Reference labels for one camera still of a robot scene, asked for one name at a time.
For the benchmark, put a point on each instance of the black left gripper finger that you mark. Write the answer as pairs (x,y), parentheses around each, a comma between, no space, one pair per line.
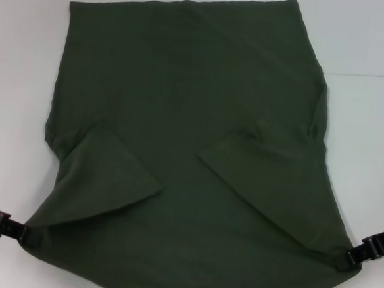
(5,223)

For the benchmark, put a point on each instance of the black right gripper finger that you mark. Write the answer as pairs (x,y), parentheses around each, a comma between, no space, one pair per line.
(366,250)

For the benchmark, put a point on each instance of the dark green shirt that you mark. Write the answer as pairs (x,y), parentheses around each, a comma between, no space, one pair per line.
(186,133)

